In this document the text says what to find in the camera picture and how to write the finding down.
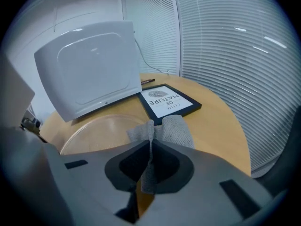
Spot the glass microwave turntable plate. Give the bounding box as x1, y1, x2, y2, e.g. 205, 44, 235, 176
59, 113, 154, 155

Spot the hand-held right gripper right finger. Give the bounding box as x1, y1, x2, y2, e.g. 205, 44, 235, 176
138, 141, 275, 226

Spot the white power cable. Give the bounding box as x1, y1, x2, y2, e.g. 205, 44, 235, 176
133, 31, 170, 75

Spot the grey woven cloth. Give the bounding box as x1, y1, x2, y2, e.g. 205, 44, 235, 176
126, 114, 195, 194

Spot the narrow white window blind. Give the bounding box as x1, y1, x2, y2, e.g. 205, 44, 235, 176
121, 0, 182, 76

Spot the white microwave oven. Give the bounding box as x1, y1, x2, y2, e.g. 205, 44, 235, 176
34, 20, 143, 123

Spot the black picture frame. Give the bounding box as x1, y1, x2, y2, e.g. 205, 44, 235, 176
137, 83, 203, 126

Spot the white box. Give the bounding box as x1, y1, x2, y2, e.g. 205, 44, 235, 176
0, 55, 36, 128

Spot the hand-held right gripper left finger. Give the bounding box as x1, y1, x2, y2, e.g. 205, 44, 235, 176
44, 139, 151, 226

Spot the wide white window blind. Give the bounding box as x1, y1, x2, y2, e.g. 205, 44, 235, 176
175, 0, 301, 173

